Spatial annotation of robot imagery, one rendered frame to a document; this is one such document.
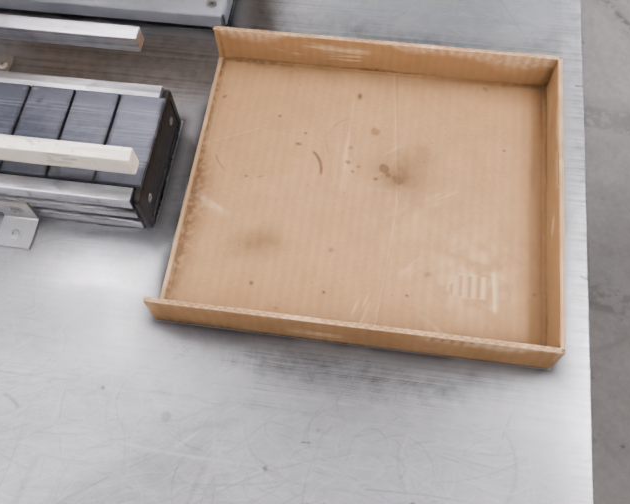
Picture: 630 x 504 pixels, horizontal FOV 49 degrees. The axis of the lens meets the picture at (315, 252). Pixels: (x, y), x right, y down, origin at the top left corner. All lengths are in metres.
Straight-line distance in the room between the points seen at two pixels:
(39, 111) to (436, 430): 0.40
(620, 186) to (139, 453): 1.33
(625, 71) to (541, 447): 1.41
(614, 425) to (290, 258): 1.00
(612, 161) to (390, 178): 1.15
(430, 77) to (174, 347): 0.33
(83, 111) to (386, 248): 0.27
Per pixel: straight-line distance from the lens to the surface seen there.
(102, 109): 0.59
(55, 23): 0.55
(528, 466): 0.52
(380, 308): 0.53
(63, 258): 0.59
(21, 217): 0.62
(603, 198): 1.63
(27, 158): 0.56
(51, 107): 0.61
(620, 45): 1.90
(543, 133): 0.63
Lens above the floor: 1.33
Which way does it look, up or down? 65 degrees down
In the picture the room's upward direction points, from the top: 4 degrees counter-clockwise
